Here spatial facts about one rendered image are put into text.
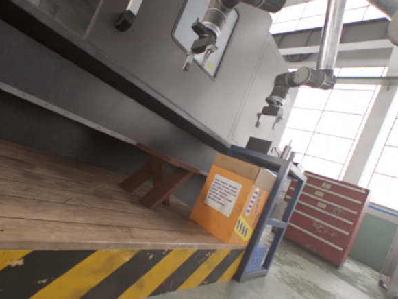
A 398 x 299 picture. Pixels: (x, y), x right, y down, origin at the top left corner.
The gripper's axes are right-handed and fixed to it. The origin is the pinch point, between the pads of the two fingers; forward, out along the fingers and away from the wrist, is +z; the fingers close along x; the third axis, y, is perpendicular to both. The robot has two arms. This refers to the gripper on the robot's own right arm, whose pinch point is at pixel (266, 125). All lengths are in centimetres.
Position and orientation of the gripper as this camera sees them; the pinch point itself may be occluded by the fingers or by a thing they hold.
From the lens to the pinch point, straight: 157.2
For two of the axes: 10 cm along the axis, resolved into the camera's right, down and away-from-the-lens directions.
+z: -4.1, 9.1, -0.4
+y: 7.3, 3.5, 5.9
